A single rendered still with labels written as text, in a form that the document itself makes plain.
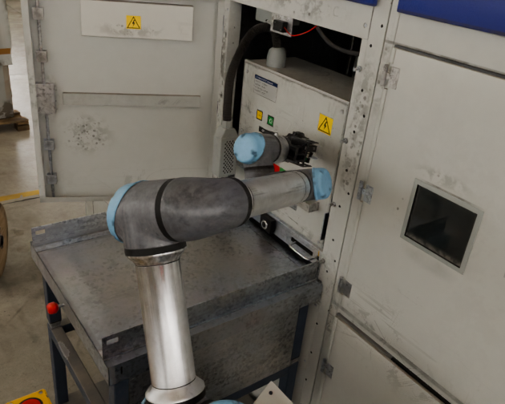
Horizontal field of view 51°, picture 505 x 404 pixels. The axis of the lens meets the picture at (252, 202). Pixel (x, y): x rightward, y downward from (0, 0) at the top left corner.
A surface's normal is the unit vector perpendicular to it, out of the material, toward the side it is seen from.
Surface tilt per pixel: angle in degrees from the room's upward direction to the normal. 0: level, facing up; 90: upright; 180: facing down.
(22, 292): 0
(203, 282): 0
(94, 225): 90
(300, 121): 90
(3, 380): 0
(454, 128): 90
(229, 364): 90
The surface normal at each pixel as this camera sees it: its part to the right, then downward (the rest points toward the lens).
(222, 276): 0.10, -0.88
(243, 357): 0.58, 0.42
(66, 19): 0.23, 0.47
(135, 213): -0.54, 0.04
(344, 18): -0.81, 0.20
